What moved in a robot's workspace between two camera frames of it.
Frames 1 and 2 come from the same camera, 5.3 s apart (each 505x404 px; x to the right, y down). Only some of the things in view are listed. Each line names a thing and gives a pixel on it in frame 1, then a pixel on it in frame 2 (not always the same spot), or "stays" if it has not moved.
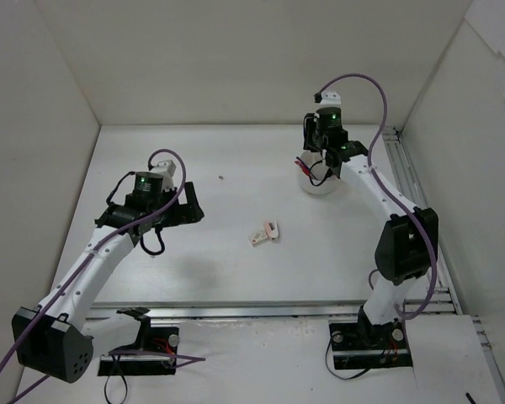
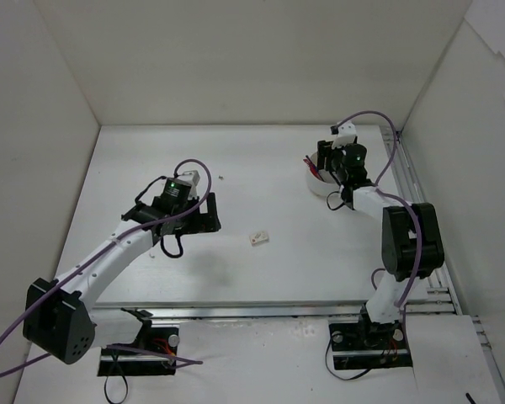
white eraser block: x=257 y=237 stays
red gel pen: x=304 y=167 -> x=312 y=167
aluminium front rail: x=254 y=311 stays
